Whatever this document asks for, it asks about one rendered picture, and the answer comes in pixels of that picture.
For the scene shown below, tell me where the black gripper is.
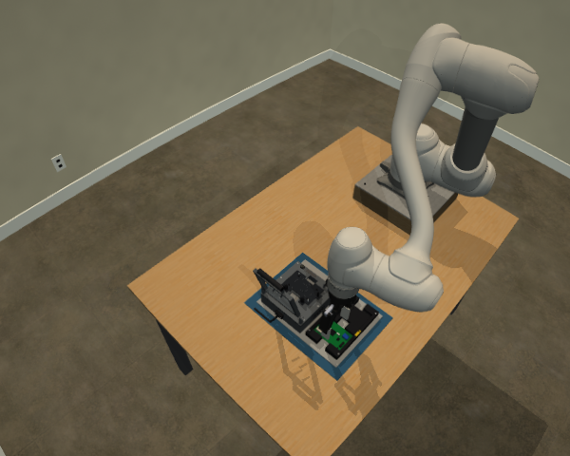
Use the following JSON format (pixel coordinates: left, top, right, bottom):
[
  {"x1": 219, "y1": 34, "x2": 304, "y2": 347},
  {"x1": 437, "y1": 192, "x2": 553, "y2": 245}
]
[{"x1": 318, "y1": 292, "x2": 356, "y2": 340}]

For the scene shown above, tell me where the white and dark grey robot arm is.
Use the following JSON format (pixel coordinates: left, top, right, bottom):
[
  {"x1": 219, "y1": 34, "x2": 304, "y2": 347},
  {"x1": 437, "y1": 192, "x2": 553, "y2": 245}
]
[{"x1": 327, "y1": 24, "x2": 539, "y2": 312}]

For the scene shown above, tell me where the green circuit board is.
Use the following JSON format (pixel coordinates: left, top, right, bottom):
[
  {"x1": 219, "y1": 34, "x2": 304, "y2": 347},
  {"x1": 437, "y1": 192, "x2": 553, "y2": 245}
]
[{"x1": 314, "y1": 322, "x2": 353, "y2": 350}]

